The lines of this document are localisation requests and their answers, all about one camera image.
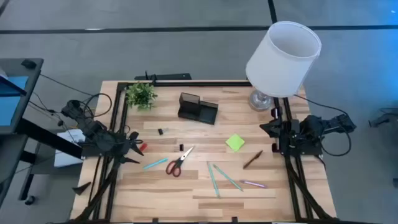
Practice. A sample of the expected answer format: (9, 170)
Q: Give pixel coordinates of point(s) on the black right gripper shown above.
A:
(287, 133)

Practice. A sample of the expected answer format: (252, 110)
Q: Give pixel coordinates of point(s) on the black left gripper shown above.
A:
(122, 146)

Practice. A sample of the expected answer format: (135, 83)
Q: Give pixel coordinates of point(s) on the red eraser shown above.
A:
(144, 147)

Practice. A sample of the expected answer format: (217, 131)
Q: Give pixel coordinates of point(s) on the teal pen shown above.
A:
(155, 163)

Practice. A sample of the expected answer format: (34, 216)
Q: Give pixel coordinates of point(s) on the dark brown pen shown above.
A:
(252, 159)

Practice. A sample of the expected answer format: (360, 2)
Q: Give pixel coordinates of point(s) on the green sticky note pad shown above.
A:
(235, 143)

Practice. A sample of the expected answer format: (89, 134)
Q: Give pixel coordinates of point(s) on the small black binder clip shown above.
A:
(181, 147)

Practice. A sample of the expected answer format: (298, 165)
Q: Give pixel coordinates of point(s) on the purple pen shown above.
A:
(253, 183)

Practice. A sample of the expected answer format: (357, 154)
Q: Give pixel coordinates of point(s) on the black mesh desk organizer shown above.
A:
(205, 113)

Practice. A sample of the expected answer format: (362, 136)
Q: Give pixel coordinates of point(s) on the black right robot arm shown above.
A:
(311, 127)

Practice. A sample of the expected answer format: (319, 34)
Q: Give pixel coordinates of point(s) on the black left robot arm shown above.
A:
(96, 132)

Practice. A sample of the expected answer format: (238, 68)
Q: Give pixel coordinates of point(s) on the green plant in white pot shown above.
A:
(141, 96)

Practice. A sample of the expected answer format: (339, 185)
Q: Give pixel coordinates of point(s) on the white-shade silver table lamp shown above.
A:
(280, 71)

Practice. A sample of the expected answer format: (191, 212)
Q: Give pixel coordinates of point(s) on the black wedge piece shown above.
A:
(82, 188)

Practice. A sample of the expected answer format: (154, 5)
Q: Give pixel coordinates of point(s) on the white paper box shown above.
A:
(65, 158)

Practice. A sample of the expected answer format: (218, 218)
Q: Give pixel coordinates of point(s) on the black side desk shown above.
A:
(46, 137)

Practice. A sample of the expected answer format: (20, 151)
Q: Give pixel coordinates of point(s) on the black caster wheel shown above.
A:
(29, 200)

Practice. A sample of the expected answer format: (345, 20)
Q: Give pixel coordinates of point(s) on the blue screen monitor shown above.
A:
(9, 105)

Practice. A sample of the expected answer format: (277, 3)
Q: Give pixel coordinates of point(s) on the black computer mouse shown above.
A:
(28, 63)

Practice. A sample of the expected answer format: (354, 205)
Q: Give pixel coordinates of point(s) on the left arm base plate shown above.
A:
(90, 152)

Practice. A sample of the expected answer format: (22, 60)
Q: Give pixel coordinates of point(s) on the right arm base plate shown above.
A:
(311, 152)

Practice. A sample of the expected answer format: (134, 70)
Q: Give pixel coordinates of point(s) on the black aluminium rig frame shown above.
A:
(202, 83)

